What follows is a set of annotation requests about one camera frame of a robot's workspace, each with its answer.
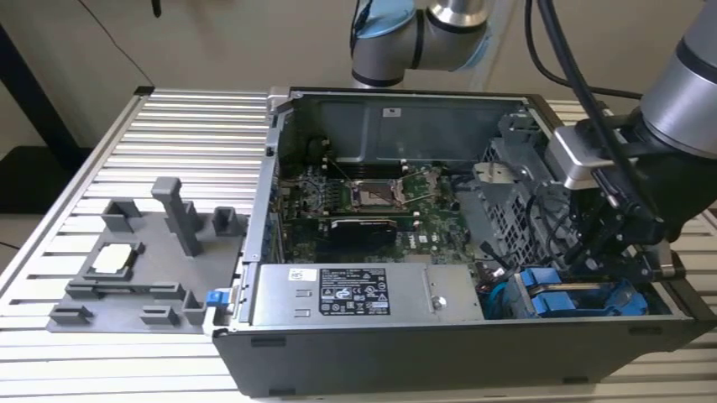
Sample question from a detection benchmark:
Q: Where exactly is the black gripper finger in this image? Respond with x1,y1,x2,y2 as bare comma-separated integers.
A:
567,196,632,270
580,255,657,283

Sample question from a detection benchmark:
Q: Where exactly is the hard disk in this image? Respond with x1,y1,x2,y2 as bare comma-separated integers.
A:
513,266,652,321

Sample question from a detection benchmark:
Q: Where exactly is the thin black looped wire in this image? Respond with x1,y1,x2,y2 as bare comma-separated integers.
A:
529,184,584,270

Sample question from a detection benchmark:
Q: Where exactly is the silver metal drive cage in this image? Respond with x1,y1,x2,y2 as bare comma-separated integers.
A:
464,112,596,272

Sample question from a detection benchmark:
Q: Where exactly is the green motherboard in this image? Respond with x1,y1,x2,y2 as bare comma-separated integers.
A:
278,161,484,266

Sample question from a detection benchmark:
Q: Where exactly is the metal socket cover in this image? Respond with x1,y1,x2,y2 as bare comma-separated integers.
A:
398,165,449,203

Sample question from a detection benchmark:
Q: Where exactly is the CPU socket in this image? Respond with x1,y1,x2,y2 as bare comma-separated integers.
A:
348,178,406,210

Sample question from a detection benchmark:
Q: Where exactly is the black graphics card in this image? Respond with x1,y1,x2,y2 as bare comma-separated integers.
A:
317,214,422,254

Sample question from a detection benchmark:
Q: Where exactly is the black and silver PC case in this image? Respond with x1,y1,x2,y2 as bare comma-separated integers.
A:
211,86,717,398

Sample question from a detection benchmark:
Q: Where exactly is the thin metal locking lever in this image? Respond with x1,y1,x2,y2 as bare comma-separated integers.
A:
325,155,356,184

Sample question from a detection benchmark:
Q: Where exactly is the silver power supply unit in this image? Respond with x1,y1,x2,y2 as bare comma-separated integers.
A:
247,263,486,329

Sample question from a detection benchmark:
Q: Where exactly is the blue case latch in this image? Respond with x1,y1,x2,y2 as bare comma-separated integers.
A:
205,288,233,311

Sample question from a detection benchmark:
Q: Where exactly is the grey parts rack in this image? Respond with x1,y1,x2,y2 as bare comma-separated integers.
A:
47,175,253,336

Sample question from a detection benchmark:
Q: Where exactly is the silver CPU chip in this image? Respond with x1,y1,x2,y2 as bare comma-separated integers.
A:
91,242,141,273

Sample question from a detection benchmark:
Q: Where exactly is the black desk leg base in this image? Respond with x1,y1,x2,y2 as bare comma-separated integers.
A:
0,23,94,215

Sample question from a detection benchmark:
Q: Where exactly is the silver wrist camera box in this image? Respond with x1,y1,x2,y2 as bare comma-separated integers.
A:
547,125,640,190

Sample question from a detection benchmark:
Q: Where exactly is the blue flat wire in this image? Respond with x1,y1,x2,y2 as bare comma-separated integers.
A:
482,279,520,319

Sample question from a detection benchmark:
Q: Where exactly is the thick black wire with connector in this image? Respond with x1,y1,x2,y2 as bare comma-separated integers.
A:
449,174,520,278

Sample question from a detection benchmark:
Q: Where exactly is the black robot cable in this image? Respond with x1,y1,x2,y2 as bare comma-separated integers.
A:
535,0,665,222
524,0,645,102

